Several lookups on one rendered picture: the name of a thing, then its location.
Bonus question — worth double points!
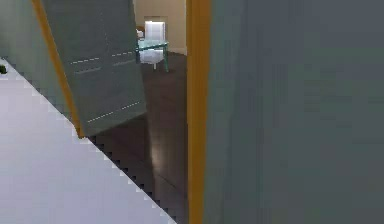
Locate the green glass table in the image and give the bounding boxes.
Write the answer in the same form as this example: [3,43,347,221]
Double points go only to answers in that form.
[135,38,170,73]

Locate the white chair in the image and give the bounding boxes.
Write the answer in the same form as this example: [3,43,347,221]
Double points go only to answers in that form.
[139,20,166,70]

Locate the grey room door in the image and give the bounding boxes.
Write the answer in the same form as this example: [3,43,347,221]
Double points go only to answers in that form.
[40,0,148,137]

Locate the orange door frame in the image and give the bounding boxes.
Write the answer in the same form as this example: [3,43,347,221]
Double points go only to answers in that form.
[31,0,213,224]

